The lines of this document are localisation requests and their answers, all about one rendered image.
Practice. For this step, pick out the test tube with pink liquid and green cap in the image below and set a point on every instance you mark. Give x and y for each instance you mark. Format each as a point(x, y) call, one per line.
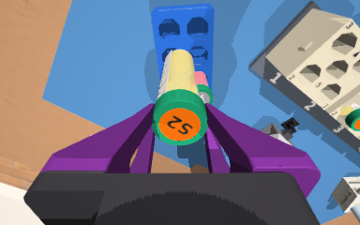
point(204, 89)

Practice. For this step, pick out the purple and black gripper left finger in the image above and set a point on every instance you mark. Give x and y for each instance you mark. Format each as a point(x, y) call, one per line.
point(111, 149)

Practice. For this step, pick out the white box with done label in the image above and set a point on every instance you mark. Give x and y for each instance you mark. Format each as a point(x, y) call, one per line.
point(284, 136)

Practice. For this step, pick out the blue bench mat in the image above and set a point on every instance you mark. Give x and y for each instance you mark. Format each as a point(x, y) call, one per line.
point(105, 70)

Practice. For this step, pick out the blue tube rack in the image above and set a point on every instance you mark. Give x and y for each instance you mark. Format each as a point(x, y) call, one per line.
point(184, 20)

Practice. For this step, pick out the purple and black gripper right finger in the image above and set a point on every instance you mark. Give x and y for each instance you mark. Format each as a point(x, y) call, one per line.
point(252, 151)

